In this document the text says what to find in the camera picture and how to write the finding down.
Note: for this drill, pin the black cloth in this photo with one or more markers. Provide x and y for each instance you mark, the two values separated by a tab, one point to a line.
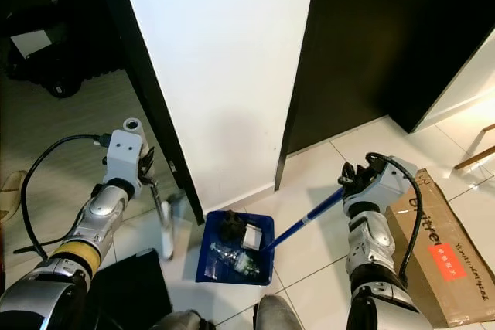
232	228

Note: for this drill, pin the small white box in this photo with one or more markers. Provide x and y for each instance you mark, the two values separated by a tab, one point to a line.
250	237

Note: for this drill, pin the clear plastic bottle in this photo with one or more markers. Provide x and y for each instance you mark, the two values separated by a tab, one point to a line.
236	260

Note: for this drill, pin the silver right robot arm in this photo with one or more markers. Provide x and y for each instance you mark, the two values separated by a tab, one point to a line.
367	241

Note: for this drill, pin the beige slide slipper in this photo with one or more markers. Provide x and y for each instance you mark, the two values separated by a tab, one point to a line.
9	195

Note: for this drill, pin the black door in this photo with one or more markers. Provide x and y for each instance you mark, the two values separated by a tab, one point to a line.
379	36
145	75

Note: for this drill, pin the white chair wooden legs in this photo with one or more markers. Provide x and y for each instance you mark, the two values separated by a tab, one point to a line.
476	158

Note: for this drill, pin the brown cardboard box red label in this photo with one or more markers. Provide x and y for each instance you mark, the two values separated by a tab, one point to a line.
448	268

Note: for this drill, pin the black wheeled equipment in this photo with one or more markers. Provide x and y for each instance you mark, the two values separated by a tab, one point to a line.
39	71

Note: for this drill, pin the white flat board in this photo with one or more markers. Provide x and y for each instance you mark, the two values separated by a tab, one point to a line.
32	42

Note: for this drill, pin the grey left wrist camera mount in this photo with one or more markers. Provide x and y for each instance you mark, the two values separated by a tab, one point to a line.
126	152

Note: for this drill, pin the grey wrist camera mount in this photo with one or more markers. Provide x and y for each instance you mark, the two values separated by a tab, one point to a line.
126	152
387	179

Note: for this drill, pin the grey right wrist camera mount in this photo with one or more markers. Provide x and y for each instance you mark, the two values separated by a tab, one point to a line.
387	179

